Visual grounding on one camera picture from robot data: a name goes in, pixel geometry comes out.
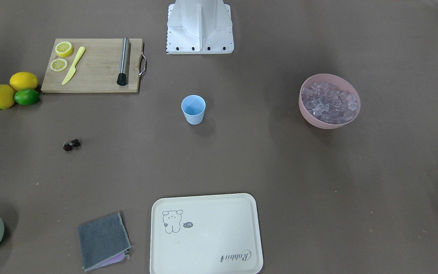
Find clear ice cubes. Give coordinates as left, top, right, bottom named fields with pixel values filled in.
left=300, top=81, right=360, bottom=124

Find dark cherries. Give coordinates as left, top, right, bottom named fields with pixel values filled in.
left=63, top=139, right=81, bottom=151

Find light blue cup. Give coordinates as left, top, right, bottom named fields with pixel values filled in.
left=181, top=95, right=206, bottom=125

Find cream rabbit tray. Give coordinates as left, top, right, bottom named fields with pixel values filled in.
left=149, top=193, right=263, bottom=274

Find pink bowl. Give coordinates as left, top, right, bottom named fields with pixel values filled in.
left=298, top=73, right=360, bottom=129

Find bamboo cutting board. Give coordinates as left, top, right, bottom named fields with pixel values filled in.
left=41, top=38, right=146, bottom=93

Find grey folded cloth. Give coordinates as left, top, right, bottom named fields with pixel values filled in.
left=78, top=212, right=132, bottom=272

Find yellow plastic knife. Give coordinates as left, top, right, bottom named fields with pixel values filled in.
left=61, top=46, right=86, bottom=85

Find lemon half lower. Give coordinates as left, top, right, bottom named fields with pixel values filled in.
left=50, top=58, right=68, bottom=72

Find lemon half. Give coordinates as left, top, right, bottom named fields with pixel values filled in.
left=50, top=58, right=68, bottom=72
left=54, top=41, right=74, bottom=57

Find lemon half upper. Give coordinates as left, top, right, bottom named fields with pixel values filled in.
left=54, top=41, right=74, bottom=57

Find green lime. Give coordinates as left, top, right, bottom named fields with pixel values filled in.
left=14, top=88, right=40, bottom=105

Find yellow lemon near board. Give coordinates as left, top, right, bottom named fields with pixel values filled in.
left=10, top=72, right=39, bottom=91

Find yellow lemon outer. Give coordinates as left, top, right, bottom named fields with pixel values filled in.
left=0, top=84, right=16, bottom=110

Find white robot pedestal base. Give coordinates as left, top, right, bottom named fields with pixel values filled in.
left=166, top=0, right=235, bottom=54

